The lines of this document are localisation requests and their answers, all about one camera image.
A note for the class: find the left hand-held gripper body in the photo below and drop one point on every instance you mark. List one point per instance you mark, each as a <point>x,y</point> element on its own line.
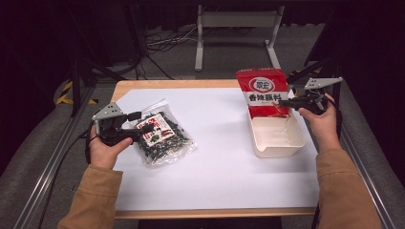
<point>108,111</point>

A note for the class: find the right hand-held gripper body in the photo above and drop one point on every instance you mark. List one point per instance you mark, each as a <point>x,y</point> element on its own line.
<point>318,83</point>

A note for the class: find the person's right hand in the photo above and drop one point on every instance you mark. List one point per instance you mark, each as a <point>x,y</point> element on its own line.
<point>321,127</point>

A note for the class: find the person's left hand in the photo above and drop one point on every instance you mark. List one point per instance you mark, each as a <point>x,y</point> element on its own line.
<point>103,154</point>

